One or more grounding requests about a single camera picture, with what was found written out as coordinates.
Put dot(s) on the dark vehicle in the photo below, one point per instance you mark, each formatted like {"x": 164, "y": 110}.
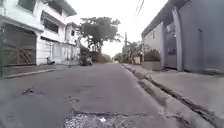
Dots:
{"x": 86, "y": 60}

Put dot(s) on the worn concrete kerb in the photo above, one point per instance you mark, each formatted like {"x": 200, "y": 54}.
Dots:
{"x": 156, "y": 90}

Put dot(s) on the grey walled building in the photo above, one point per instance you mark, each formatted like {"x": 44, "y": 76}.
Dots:
{"x": 193, "y": 36}

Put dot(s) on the green bushes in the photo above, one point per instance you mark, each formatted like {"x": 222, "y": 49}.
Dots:
{"x": 136, "y": 51}

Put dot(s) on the pale concrete pavement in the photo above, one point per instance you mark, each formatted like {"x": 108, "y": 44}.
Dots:
{"x": 196, "y": 90}

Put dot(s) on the grey asphalt road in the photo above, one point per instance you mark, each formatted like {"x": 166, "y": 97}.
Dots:
{"x": 100, "y": 86}

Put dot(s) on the thin pole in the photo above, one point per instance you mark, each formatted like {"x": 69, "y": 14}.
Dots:
{"x": 125, "y": 41}

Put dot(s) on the grey concrete pavement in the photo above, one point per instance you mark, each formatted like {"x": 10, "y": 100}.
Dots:
{"x": 26, "y": 70}

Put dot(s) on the broad dark tree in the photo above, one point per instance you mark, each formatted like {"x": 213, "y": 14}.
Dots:
{"x": 98, "y": 31}

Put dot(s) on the white multi-storey building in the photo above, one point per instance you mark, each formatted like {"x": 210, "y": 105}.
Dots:
{"x": 33, "y": 30}

